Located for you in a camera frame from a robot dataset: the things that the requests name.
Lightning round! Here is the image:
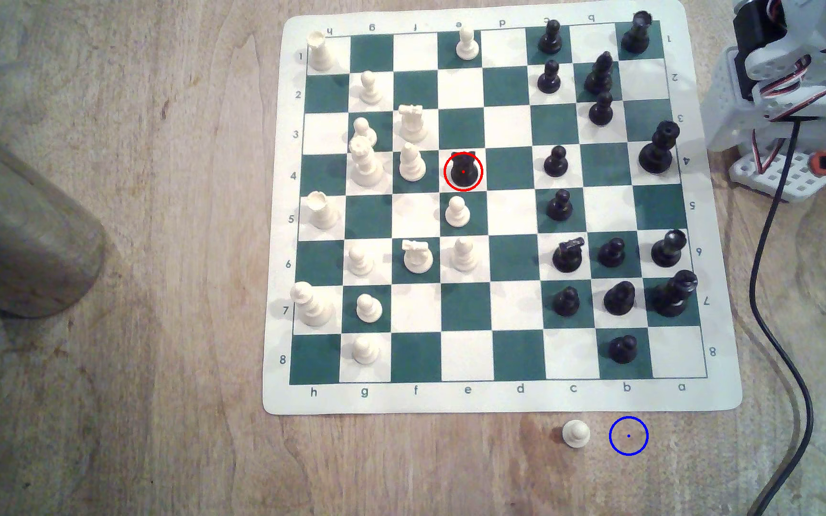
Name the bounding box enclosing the black rook chess piece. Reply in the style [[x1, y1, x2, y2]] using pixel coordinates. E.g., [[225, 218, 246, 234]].
[[621, 10, 654, 56], [449, 151, 479, 189]]

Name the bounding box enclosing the white knight chess piece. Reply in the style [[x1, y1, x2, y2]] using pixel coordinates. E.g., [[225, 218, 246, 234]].
[[398, 104, 430, 143], [402, 239, 435, 275]]

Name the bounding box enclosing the white pawn chess piece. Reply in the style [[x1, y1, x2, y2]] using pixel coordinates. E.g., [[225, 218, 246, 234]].
[[348, 244, 376, 278], [351, 334, 380, 366], [445, 195, 472, 228], [355, 294, 384, 324], [452, 237, 479, 273], [358, 70, 383, 106], [455, 26, 480, 61], [562, 420, 592, 450], [350, 117, 378, 150]]

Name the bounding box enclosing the white bishop chess piece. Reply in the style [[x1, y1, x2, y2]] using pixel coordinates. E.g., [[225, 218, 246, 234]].
[[398, 142, 427, 182]]

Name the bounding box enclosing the white rook chess piece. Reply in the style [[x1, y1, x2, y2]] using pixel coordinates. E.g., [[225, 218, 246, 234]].
[[307, 32, 335, 73], [307, 191, 340, 231]]

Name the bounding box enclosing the white queen chess piece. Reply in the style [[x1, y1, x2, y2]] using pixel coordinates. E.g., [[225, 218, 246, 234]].
[[349, 138, 384, 188]]

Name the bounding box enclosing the green and white chess mat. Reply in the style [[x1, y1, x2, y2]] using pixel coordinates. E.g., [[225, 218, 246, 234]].
[[262, 0, 744, 415]]

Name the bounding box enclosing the white king chess piece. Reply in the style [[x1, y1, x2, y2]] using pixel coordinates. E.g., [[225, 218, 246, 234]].
[[291, 281, 336, 328]]

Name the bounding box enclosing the black pawn chess piece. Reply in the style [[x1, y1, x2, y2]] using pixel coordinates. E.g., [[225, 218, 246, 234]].
[[546, 189, 575, 222], [543, 145, 570, 179], [536, 60, 562, 95], [588, 92, 615, 127], [608, 334, 638, 364], [553, 286, 581, 318], [597, 237, 627, 269], [537, 19, 564, 55]]

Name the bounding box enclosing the black bishop chess piece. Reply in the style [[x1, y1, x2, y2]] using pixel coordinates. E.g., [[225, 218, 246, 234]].
[[603, 281, 637, 317], [584, 51, 615, 96]]

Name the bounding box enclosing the black king chess piece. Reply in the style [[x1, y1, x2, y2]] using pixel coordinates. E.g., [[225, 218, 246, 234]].
[[652, 269, 699, 318]]

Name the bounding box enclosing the black queen chess piece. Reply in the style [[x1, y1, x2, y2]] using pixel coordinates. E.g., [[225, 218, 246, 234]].
[[638, 120, 681, 175]]

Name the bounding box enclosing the metal cylinder tumbler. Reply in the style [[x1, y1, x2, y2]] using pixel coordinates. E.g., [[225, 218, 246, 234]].
[[0, 107, 107, 320]]

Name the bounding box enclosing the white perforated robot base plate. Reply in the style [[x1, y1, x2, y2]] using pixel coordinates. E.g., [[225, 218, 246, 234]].
[[728, 147, 826, 203]]

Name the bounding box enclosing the black cable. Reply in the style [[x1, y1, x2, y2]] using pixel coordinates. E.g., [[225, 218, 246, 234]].
[[736, 118, 815, 516]]

